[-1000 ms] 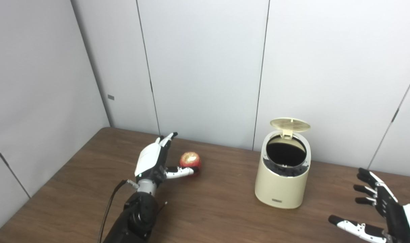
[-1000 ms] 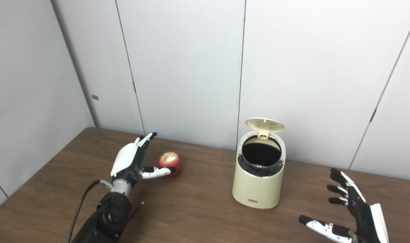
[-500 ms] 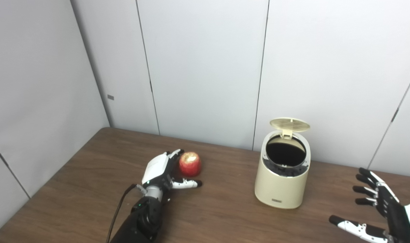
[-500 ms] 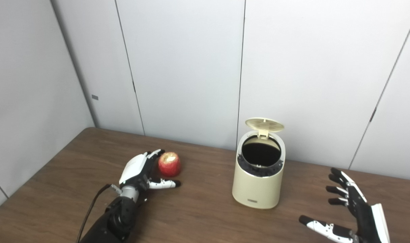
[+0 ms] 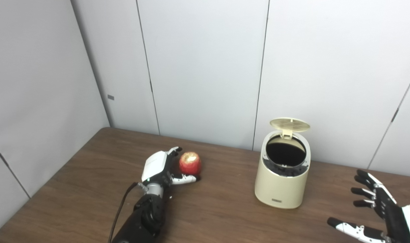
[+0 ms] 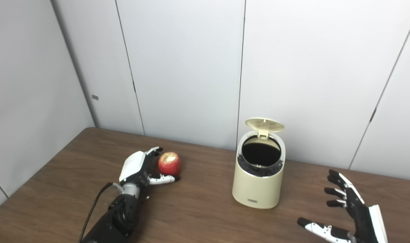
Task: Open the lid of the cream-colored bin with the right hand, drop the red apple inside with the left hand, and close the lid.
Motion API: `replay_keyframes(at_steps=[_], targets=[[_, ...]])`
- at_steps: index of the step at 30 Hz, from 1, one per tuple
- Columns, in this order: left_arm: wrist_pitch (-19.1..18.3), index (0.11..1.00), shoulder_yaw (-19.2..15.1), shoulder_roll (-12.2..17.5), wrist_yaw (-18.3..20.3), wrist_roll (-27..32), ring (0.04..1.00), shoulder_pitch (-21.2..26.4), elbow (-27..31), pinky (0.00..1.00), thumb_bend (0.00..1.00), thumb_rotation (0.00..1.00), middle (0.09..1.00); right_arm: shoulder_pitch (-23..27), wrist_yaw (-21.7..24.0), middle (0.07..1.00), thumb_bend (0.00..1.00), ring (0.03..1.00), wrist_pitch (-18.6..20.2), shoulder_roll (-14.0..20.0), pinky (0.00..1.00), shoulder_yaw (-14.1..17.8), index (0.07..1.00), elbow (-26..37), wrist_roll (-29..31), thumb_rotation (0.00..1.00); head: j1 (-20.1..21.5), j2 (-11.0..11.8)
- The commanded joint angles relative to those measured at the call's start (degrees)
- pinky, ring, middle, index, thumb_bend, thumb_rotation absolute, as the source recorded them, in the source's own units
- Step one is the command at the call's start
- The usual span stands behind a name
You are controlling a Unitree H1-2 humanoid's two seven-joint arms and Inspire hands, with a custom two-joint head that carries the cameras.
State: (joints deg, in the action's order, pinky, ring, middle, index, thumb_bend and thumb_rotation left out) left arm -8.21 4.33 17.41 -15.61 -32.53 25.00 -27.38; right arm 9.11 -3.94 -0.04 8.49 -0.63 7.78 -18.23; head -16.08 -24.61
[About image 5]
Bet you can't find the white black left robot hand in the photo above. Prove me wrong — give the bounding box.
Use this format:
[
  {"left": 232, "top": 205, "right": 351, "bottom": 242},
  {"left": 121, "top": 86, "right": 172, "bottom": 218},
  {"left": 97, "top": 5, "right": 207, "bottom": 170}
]
[{"left": 141, "top": 146, "right": 201, "bottom": 187}]

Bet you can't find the cream-colored round bin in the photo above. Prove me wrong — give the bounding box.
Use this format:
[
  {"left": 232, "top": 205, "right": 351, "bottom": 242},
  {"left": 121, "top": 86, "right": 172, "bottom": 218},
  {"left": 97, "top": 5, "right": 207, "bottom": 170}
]
[{"left": 254, "top": 130, "right": 311, "bottom": 209}]

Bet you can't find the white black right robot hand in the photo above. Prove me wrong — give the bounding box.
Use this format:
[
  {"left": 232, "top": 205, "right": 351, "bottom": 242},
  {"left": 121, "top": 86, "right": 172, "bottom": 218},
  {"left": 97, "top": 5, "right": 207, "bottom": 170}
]
[{"left": 327, "top": 169, "right": 410, "bottom": 243}]

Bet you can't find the cream round bin lid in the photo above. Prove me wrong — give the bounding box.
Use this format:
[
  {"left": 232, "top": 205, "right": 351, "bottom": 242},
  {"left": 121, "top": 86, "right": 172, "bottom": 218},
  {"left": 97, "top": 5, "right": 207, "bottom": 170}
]
[{"left": 270, "top": 117, "right": 311, "bottom": 139}]

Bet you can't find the red apple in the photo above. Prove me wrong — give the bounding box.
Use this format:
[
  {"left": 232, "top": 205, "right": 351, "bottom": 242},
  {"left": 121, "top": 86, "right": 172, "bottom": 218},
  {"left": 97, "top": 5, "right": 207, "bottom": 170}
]
[{"left": 179, "top": 152, "right": 202, "bottom": 175}]

